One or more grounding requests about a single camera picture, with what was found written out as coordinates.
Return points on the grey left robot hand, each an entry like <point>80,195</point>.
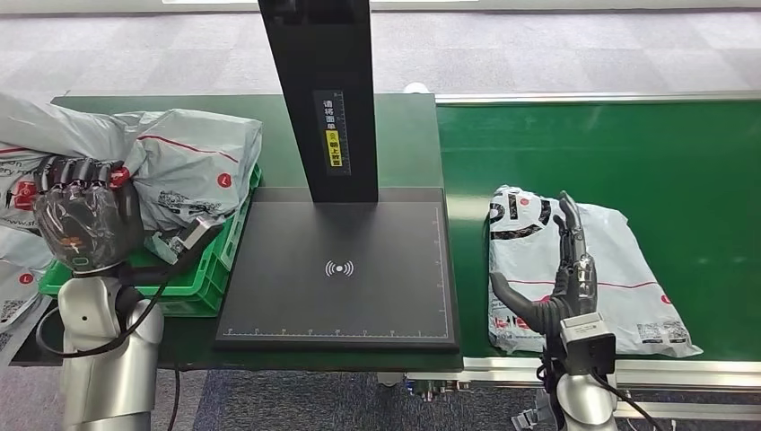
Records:
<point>83,226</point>

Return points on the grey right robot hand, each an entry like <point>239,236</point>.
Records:
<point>571,297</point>

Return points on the small grey red-print mailer bag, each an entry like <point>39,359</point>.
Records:
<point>59,125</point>

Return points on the green plastic basket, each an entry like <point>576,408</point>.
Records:
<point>202,291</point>

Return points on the black weighing scale platform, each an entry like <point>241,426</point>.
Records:
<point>380,238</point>

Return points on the grey mailer bag black smile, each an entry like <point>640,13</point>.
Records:
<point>630,268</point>

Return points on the large grey mailer bag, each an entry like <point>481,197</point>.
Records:
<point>18,297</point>

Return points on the grey mailer bag with QR codes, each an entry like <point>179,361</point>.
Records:
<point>196,154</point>

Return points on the green conveyor belt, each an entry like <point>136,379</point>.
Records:
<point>594,154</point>

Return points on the black connector block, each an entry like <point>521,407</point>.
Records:
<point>440,389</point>

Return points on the white round cap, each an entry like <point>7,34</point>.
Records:
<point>416,89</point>

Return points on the black yellow column label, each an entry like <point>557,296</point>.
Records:
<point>334,152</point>

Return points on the black scanner column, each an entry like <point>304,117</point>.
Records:
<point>309,59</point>

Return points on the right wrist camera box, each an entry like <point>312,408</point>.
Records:
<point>588,345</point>

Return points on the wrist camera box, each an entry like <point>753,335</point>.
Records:
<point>588,345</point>
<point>196,233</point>

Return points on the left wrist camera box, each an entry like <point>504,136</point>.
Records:
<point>196,233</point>

